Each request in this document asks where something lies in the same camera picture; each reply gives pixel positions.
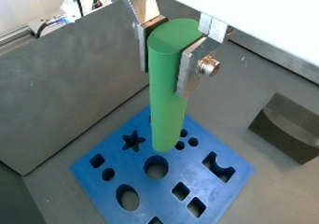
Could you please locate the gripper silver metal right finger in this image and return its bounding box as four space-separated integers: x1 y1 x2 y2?
177 13 230 98

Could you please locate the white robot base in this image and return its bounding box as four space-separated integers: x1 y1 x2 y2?
29 0 109 38

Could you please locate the dark grey raised panel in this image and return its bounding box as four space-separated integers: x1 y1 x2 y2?
0 2 149 175

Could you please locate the dark grey block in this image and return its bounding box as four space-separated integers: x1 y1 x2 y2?
250 93 319 164

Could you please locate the green oval peg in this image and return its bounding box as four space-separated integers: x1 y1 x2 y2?
147 18 201 152

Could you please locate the blue shape sorting board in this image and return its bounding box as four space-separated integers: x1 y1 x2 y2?
71 108 254 224

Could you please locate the aluminium frame rail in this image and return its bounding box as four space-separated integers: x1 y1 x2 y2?
0 25 35 56

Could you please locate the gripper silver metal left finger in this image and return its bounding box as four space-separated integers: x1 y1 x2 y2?
123 0 169 73

